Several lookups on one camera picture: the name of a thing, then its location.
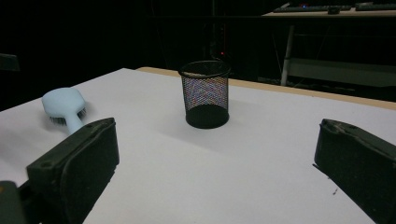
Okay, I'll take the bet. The short black keyboard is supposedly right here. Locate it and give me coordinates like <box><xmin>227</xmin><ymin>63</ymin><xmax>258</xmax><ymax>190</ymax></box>
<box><xmin>354</xmin><ymin>2</ymin><xmax>396</xmax><ymax>12</ymax></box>

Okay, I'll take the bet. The dark object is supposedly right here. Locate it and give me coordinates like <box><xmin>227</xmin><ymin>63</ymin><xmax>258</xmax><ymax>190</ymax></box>
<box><xmin>0</xmin><ymin>52</ymin><xmax>21</xmax><ymax>73</ymax></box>

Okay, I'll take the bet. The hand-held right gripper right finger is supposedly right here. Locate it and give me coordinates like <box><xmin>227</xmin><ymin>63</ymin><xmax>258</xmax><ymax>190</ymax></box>
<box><xmin>313</xmin><ymin>118</ymin><xmax>396</xmax><ymax>224</ymax></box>

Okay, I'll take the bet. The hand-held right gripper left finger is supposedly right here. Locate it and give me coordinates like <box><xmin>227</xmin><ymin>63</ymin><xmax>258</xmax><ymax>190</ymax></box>
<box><xmin>26</xmin><ymin>117</ymin><xmax>120</xmax><ymax>224</ymax></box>

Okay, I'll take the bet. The long black keyboard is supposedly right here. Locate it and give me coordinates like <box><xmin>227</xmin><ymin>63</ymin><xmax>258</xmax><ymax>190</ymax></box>
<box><xmin>273</xmin><ymin>4</ymin><xmax>353</xmax><ymax>13</ymax></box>

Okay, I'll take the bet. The black mesh pen holder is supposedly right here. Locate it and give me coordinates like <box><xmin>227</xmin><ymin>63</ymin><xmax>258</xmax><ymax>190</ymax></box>
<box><xmin>177</xmin><ymin>60</ymin><xmax>232</xmax><ymax>130</ymax></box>

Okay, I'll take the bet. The wooden-top desk with white legs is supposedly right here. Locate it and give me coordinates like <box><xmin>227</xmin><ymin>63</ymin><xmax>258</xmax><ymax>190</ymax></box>
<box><xmin>261</xmin><ymin>7</ymin><xmax>396</xmax><ymax>88</ymax></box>

